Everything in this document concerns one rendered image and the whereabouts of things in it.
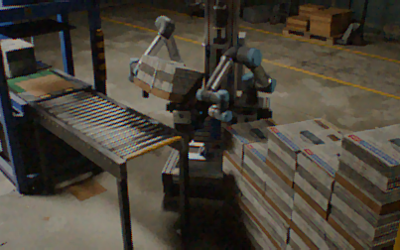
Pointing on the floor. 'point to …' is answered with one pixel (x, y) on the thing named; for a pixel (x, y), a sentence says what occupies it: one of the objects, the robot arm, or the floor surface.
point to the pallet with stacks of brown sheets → (320, 23)
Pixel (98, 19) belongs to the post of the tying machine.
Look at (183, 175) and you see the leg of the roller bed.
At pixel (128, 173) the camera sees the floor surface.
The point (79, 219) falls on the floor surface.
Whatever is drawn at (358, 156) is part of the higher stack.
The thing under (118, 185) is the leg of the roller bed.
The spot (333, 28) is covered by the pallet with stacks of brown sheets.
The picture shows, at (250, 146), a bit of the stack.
